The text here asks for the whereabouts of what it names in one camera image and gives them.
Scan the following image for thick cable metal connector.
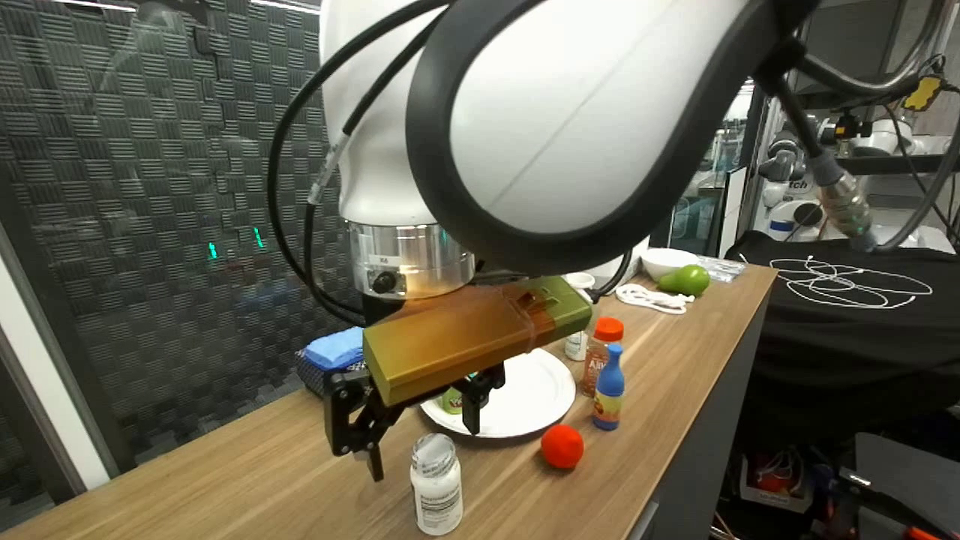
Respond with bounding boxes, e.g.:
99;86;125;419
753;0;960;259

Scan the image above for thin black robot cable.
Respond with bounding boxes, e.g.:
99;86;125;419
263;0;453;331

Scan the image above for brown wrist camera box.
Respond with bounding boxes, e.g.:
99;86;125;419
364;275;593;408

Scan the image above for blue bottle colourful label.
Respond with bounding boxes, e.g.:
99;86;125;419
591;343;631;436

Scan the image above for black cloth covered table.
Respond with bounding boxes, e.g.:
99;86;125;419
727;232;960;444

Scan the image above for white round plate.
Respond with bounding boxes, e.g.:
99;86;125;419
417;344;583;444

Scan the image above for white bottle green label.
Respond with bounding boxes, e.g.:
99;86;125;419
562;326;593;366

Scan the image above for yellow tag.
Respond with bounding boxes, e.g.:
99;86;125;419
902;73;949;115

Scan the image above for white shallow dish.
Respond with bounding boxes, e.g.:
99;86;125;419
638;247;751;289

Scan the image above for thin white cable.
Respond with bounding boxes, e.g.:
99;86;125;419
768;252;940;315

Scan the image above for orange items under table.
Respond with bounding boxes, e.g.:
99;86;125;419
738;448;837;516

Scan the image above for white lab equipment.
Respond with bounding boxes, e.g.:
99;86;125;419
743;100;960;256

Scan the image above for black chair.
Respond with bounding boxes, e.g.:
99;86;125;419
842;430;960;540

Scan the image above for green pear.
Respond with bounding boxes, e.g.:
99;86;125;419
653;262;714;299

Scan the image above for blue sponge block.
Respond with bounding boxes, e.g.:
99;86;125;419
295;323;368;375

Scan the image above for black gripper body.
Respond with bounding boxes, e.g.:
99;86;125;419
347;291;404;326

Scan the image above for red ball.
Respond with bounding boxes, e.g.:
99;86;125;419
538;423;588;474

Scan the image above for white rope coil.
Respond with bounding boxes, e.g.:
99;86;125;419
612;283;696;317

